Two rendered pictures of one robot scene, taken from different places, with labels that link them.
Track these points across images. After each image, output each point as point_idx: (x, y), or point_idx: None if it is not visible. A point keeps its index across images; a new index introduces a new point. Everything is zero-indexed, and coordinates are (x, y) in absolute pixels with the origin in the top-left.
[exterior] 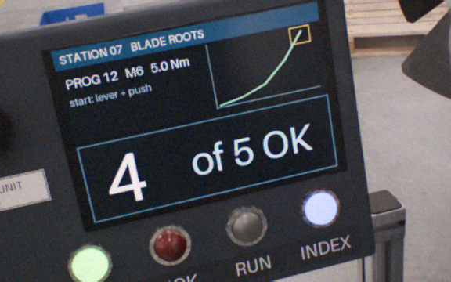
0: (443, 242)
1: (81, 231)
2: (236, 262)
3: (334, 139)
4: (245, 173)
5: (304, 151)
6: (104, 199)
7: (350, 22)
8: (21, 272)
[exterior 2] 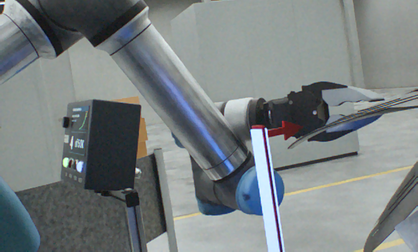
0: None
1: (68, 153)
2: (74, 175)
3: (84, 146)
4: (78, 149)
5: (82, 147)
6: (69, 146)
7: None
8: (64, 158)
